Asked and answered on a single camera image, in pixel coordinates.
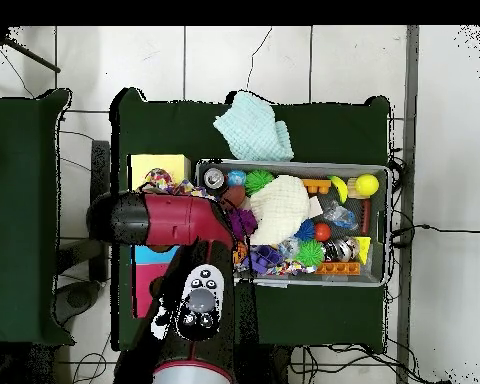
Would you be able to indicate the cream knitted cloth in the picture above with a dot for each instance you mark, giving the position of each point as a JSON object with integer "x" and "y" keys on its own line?
{"x": 278, "y": 210}

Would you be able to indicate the mint green knitted cloth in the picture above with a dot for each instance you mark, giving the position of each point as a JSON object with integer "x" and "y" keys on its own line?
{"x": 252, "y": 128}

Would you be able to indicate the white multicolour print cloth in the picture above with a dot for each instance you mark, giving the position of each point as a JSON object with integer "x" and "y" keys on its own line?
{"x": 160, "y": 181}

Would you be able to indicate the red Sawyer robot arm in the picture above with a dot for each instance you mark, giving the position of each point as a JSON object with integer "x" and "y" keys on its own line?
{"x": 184, "y": 220}

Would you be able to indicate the wooden box with three holes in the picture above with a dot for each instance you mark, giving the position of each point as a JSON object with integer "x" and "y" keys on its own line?
{"x": 148, "y": 162}

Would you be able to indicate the purple spiky ball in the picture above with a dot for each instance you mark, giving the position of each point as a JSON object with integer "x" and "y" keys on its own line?
{"x": 244, "y": 224}

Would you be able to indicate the brown toy football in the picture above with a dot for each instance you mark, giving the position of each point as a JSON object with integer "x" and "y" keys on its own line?
{"x": 234, "y": 196}

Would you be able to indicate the blue globe ball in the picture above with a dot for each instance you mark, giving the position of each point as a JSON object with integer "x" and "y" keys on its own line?
{"x": 236, "y": 178}

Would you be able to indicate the green spiky ball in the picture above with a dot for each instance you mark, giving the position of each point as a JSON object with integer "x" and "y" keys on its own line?
{"x": 258, "y": 181}
{"x": 308, "y": 254}

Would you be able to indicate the silver drink can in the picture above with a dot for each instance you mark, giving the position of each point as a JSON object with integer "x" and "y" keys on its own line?
{"x": 214, "y": 178}

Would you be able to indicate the orange toy brick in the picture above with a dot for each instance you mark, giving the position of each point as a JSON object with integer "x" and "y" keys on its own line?
{"x": 317, "y": 186}

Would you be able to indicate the red ball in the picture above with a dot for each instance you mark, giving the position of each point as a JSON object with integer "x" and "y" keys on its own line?
{"x": 322, "y": 232}

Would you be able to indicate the orange plastic tray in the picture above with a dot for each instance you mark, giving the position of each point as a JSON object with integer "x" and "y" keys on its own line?
{"x": 338, "y": 270}

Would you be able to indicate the yellow cheese wedge toy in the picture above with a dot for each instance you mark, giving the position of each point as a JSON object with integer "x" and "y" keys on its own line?
{"x": 363, "y": 248}

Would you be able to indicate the plain yellow ball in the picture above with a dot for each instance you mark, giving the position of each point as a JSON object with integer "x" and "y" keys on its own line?
{"x": 368, "y": 185}

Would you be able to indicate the green cloth side table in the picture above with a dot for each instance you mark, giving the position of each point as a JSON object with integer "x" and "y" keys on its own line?
{"x": 20, "y": 232}

